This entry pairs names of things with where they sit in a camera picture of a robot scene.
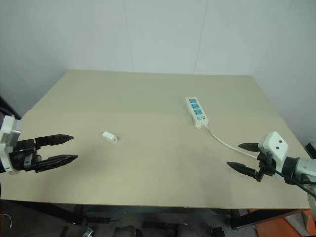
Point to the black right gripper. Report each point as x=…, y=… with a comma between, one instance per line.
x=264, y=164

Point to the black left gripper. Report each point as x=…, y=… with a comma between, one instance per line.
x=23, y=155

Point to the white plug adapter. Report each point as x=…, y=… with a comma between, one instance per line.
x=109, y=137

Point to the white power strip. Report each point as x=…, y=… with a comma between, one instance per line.
x=196, y=112

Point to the dark grey object beside table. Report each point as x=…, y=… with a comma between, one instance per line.
x=311, y=149

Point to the orange box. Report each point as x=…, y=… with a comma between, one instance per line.
x=276, y=225

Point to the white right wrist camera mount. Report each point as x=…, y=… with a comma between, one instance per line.
x=275, y=144

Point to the black table frame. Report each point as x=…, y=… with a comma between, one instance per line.
x=61, y=213

